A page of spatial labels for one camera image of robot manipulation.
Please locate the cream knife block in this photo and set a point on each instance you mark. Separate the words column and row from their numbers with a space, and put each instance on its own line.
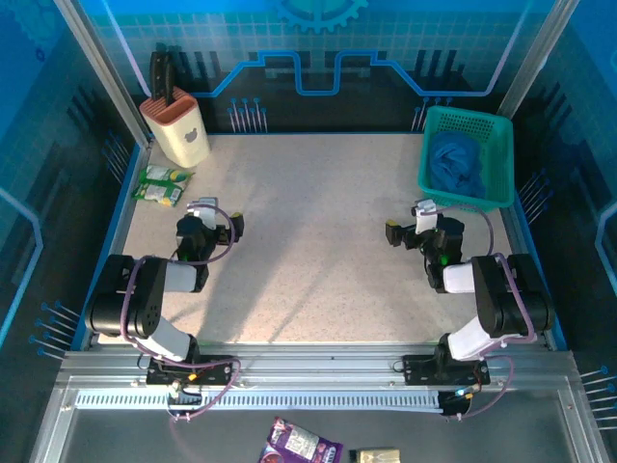
column 178, row 132

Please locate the purple snack packet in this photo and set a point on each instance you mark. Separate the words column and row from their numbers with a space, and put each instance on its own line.
column 299, row 443

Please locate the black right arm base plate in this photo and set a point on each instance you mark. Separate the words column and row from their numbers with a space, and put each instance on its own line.
column 419, row 369

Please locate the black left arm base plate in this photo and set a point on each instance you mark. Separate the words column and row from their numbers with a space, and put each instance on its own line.
column 217, row 369

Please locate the gold foil packet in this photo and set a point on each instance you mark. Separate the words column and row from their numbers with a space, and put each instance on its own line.
column 375, row 455

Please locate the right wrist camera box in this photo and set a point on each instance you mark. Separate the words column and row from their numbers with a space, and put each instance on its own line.
column 426, row 219

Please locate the aluminium frame post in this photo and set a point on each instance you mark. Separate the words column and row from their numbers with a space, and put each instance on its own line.
column 537, row 62
column 103, row 72

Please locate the aluminium frame rail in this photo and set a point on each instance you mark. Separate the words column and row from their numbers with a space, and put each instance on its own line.
column 313, row 366

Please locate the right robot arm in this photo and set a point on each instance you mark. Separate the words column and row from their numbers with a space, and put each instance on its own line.
column 501, row 299

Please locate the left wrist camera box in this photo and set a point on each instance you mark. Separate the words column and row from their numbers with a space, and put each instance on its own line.
column 208, row 217

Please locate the green plastic basket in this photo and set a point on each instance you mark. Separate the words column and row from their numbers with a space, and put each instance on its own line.
column 499, row 159

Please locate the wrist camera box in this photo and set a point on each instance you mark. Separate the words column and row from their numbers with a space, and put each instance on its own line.
column 208, row 217
column 426, row 219

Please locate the blue t-shirt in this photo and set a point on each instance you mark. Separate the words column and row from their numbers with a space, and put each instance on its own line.
column 455, row 164

